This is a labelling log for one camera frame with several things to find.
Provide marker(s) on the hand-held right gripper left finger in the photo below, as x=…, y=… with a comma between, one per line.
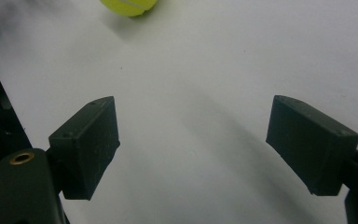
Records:
x=84, y=146

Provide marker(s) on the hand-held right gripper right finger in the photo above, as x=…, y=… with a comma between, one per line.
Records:
x=310, y=146

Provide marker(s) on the yellow tennis ball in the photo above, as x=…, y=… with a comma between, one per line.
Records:
x=129, y=6

